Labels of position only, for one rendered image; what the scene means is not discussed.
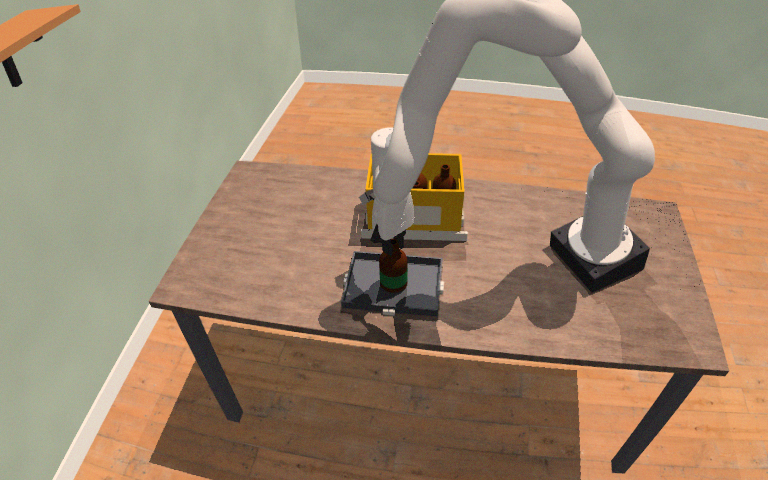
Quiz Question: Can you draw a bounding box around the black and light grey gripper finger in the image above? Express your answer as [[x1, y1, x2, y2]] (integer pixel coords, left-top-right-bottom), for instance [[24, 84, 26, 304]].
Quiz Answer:
[[371, 223, 393, 256], [393, 230, 406, 249]]

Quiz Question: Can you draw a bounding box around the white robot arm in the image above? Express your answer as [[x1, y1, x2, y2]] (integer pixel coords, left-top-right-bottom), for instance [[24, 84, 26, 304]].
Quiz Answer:
[[359, 0, 655, 265]]

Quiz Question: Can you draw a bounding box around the yellow wooden crate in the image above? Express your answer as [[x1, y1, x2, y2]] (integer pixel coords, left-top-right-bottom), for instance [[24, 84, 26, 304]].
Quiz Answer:
[[366, 154, 464, 231]]

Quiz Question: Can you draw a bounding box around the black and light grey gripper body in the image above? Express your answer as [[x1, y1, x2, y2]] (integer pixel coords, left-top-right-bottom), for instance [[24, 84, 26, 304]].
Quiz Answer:
[[372, 193, 414, 241]]

